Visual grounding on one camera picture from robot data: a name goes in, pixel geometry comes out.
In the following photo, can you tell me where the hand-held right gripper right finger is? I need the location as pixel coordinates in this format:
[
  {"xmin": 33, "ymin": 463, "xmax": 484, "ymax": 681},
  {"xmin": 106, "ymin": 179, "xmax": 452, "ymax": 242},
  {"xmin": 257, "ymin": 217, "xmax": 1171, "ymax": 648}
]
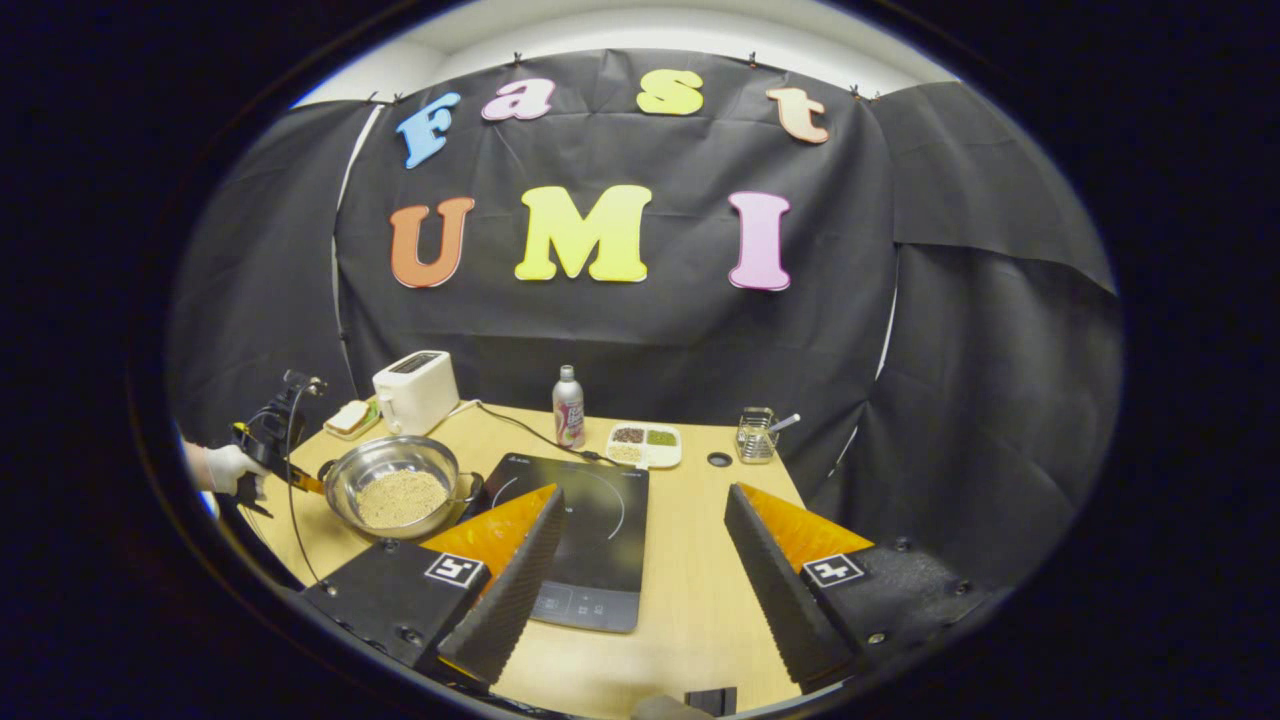
[{"xmin": 724, "ymin": 482, "xmax": 1011, "ymax": 694}]

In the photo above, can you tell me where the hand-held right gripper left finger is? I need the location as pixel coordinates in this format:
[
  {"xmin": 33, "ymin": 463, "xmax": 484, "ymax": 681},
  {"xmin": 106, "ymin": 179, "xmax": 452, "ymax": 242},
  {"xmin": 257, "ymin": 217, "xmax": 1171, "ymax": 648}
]
[{"xmin": 300, "ymin": 484, "xmax": 566, "ymax": 691}]

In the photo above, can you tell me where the black induction cooktop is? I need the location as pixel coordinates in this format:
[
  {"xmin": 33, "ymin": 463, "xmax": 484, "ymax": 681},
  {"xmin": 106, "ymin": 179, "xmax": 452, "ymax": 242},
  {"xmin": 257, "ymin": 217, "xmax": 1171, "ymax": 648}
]
[{"xmin": 462, "ymin": 452, "xmax": 651, "ymax": 634}]

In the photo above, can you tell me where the pile of pale soybeans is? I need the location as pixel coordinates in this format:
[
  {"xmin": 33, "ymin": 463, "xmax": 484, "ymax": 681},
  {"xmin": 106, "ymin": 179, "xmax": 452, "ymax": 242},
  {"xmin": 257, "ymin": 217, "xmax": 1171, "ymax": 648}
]
[{"xmin": 357, "ymin": 468, "xmax": 448, "ymax": 529}]

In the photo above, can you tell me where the steel pot with black handles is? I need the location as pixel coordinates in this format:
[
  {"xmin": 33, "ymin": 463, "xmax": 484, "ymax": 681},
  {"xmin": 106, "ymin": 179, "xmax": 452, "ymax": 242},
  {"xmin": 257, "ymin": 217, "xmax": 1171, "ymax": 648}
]
[{"xmin": 318, "ymin": 435, "xmax": 485, "ymax": 543}]

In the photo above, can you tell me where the small green plate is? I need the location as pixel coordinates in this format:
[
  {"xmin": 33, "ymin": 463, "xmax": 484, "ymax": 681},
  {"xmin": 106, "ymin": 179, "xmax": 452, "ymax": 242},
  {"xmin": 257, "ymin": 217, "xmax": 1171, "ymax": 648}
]
[{"xmin": 324, "ymin": 398, "xmax": 383, "ymax": 442}]

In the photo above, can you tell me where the white toaster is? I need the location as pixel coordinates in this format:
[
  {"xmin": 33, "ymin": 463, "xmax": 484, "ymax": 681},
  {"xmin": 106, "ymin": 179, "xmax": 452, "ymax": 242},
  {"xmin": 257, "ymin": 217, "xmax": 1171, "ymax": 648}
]
[{"xmin": 372, "ymin": 350, "xmax": 461, "ymax": 437}]

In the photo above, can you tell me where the silver bottle with pink label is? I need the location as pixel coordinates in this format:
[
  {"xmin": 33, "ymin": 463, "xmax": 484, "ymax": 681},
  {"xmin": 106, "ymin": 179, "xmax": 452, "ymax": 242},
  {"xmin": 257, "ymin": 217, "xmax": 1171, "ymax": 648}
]
[{"xmin": 552, "ymin": 365, "xmax": 587, "ymax": 449}]

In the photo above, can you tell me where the white divided dish of beans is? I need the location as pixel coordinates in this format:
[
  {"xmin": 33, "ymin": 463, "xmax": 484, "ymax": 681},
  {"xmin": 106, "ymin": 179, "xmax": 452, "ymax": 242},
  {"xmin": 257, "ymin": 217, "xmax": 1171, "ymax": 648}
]
[{"xmin": 606, "ymin": 422, "xmax": 683, "ymax": 471}]

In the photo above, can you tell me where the black power cable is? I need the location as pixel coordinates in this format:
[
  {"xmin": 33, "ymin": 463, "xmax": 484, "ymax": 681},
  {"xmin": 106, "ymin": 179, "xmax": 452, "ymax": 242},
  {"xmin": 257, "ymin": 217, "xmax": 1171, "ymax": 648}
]
[{"xmin": 476, "ymin": 400, "xmax": 621, "ymax": 466}]

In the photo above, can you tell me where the wire utensil holder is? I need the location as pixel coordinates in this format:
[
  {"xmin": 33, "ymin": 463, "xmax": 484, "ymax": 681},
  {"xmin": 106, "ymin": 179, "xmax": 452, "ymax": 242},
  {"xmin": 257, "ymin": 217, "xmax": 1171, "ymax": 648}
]
[{"xmin": 736, "ymin": 407, "xmax": 780, "ymax": 465}]

